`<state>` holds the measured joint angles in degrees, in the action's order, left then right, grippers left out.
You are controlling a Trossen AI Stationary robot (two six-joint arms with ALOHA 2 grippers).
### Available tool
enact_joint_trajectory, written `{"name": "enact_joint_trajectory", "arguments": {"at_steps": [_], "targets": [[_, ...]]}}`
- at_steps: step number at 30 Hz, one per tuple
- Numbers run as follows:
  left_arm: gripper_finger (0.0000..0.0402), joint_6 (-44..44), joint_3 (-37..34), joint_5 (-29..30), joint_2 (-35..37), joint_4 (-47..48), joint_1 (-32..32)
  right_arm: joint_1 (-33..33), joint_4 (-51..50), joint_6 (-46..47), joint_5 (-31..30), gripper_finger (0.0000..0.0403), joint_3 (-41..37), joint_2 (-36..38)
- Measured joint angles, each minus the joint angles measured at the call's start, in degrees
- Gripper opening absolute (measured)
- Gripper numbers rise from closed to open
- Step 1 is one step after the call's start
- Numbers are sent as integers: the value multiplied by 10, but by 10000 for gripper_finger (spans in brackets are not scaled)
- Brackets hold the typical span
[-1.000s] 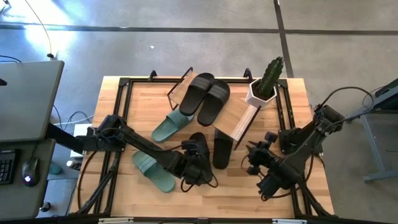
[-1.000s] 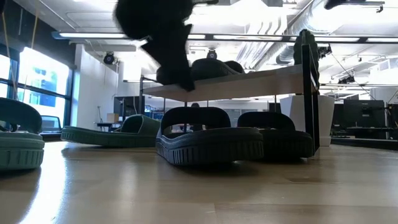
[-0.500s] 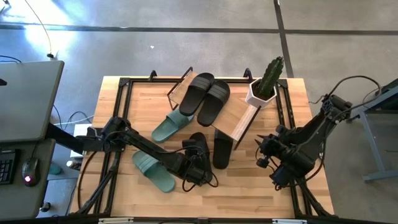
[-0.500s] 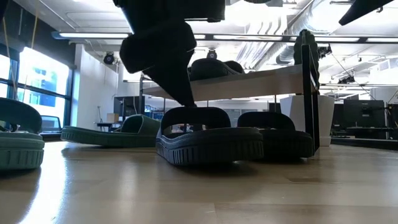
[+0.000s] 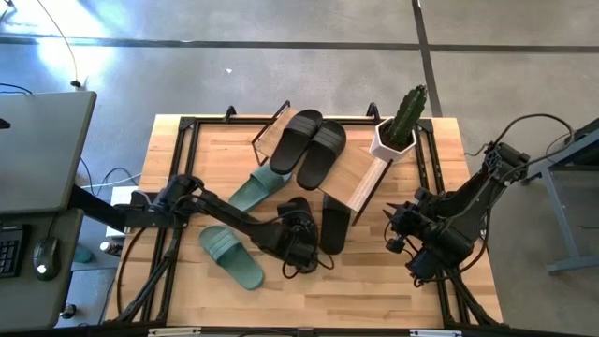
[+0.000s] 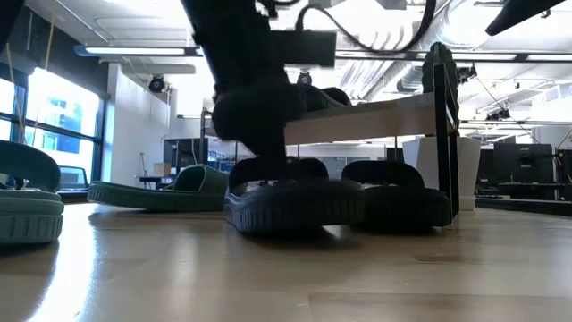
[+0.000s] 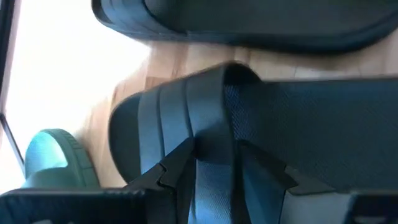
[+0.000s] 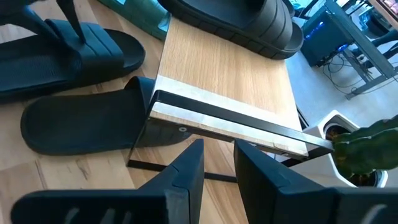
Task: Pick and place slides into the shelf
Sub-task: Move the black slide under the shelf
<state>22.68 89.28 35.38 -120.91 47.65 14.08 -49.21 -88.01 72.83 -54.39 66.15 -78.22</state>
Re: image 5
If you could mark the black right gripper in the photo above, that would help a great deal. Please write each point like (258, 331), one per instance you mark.
(416, 213)

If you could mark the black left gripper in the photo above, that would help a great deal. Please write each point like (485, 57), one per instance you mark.
(299, 234)

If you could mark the chunky green slide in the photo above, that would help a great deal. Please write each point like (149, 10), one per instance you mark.
(255, 189)
(234, 259)

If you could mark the black striped slide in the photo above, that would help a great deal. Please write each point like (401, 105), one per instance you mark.
(323, 154)
(295, 140)

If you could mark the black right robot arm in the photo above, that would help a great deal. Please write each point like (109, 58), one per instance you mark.
(472, 196)

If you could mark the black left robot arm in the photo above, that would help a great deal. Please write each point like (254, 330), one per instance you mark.
(224, 213)

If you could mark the white hexagonal plant pot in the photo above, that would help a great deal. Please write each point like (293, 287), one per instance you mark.
(381, 147)

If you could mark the green cactus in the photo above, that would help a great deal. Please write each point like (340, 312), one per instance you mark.
(408, 114)

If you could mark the white power box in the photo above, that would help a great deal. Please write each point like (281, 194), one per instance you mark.
(119, 194)

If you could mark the small bottle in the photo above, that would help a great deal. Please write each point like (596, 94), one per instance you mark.
(110, 247)

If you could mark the teal round object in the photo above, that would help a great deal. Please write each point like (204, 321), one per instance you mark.
(83, 255)

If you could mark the black round knob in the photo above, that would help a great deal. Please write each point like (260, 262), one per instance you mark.
(68, 312)

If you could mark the black computer mouse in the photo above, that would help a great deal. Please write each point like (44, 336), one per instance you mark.
(46, 255)

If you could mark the light grey desk panel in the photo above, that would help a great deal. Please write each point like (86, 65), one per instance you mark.
(42, 150)

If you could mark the dark grey desk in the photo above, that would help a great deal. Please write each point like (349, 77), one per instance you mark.
(28, 299)

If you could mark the black keyboard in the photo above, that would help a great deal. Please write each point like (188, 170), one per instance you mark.
(9, 253)

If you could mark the wooden shelf with black frame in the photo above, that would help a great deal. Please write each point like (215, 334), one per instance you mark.
(348, 178)

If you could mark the white table bracket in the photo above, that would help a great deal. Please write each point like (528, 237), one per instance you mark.
(173, 332)
(435, 333)

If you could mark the black aluminium table frame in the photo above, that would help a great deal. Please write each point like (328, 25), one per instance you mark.
(220, 121)

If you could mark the blue-grey desk frame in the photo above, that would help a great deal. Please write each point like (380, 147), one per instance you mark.
(575, 264)

